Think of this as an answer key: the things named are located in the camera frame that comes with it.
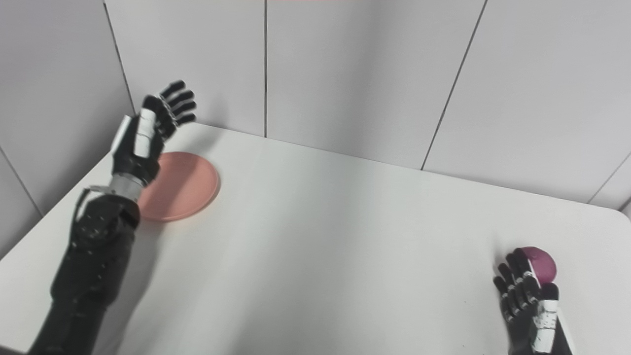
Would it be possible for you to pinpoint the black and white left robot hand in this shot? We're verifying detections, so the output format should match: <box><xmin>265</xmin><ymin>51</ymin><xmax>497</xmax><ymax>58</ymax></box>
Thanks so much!
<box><xmin>109</xmin><ymin>80</ymin><xmax>197</xmax><ymax>188</ymax></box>

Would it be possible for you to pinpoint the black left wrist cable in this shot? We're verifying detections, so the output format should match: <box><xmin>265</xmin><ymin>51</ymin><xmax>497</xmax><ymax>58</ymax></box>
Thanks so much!
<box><xmin>73</xmin><ymin>184</ymin><xmax>112</xmax><ymax>223</ymax></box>

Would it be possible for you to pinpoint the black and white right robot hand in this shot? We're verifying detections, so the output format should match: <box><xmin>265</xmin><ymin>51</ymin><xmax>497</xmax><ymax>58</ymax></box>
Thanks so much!
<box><xmin>493</xmin><ymin>248</ymin><xmax>575</xmax><ymax>355</ymax></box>

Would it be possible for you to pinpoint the purple red onion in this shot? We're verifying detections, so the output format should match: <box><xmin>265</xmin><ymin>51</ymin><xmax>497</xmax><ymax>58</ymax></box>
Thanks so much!
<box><xmin>520</xmin><ymin>247</ymin><xmax>557</xmax><ymax>285</ymax></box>

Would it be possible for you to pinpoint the pink round plate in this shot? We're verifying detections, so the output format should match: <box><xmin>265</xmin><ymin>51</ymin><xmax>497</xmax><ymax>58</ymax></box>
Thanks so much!
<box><xmin>138</xmin><ymin>151</ymin><xmax>220</xmax><ymax>222</ymax></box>

